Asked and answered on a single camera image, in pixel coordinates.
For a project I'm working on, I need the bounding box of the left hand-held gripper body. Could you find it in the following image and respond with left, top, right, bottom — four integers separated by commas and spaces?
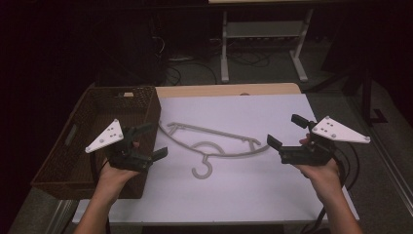
85, 118, 154, 174

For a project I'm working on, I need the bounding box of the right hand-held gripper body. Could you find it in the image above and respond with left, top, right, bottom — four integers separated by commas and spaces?
279, 115, 371, 167

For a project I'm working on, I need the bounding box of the brown wicker basket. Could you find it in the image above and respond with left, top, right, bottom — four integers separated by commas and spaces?
30, 85, 163, 200

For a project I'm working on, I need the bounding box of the grey plastic clothes hanger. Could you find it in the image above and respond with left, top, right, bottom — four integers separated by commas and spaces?
158, 120, 271, 180

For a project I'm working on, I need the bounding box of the person's left hand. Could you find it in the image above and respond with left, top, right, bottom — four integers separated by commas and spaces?
96, 139, 141, 197

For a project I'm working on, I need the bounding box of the person's right hand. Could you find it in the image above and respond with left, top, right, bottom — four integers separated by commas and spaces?
293, 134, 343, 203

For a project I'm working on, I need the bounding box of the black floor stand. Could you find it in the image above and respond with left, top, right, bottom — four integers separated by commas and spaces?
342, 66, 390, 127

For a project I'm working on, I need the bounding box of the white table mat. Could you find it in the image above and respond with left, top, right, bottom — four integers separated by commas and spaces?
71, 93, 360, 225

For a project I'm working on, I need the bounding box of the black floor cable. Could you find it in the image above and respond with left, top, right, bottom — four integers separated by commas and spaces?
226, 48, 272, 68
165, 58, 219, 87

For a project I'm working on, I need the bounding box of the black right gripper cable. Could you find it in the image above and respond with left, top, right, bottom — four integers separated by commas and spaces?
301, 141, 360, 234

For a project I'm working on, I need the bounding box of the white metal desk frame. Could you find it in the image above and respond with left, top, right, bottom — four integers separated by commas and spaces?
219, 8, 316, 84

